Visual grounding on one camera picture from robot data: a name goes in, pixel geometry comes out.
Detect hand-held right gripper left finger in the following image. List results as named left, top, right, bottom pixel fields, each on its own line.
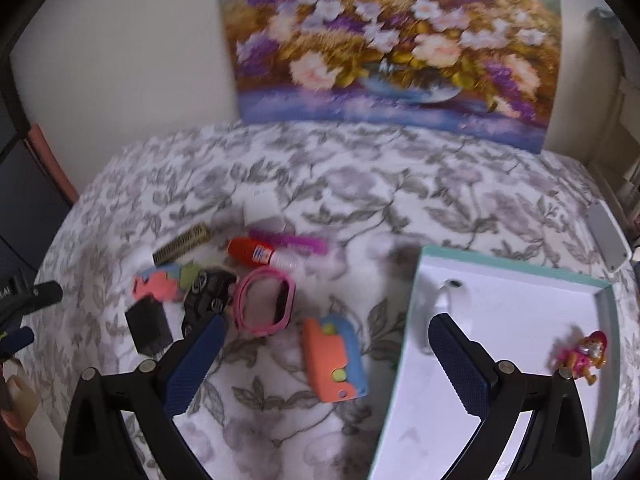
left=60, top=312, right=228, bottom=480

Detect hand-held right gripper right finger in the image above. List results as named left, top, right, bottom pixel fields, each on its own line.
left=427, top=312, right=593, bottom=480

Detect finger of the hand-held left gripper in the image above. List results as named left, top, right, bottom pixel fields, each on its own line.
left=20, top=281, right=64, bottom=312
left=0, top=327, right=35, bottom=361

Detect black toy car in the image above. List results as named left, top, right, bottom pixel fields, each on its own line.
left=180, top=268, right=237, bottom=339

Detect pink watch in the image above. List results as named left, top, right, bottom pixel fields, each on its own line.
left=232, top=266, right=297, bottom=337

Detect white box with teal edge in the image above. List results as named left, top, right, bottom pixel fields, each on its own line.
left=367, top=246, right=621, bottom=480

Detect gold comb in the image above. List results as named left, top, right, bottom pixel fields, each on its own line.
left=151, top=222, right=210, bottom=266

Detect orange and blue toy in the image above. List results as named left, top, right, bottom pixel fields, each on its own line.
left=301, top=313, right=369, bottom=404

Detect white round device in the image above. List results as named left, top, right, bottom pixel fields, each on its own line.
left=419, top=280, right=473, bottom=356

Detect dark cabinet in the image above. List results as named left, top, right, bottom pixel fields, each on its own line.
left=0, top=105, right=76, bottom=281

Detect pink toy figurine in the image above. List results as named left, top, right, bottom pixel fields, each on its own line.
left=550, top=326, right=608, bottom=387

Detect orange glue bottle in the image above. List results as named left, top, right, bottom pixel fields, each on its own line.
left=227, top=237, right=298, bottom=271

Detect magenta pen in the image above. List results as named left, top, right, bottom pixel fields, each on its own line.
left=248, top=229, right=329, bottom=257

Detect white small case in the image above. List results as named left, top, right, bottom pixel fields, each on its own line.
left=242, top=191, right=285, bottom=233

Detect grey floral blanket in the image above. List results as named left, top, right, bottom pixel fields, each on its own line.
left=22, top=120, right=640, bottom=480

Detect floral painting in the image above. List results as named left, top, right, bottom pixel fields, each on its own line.
left=215, top=0, right=563, bottom=155

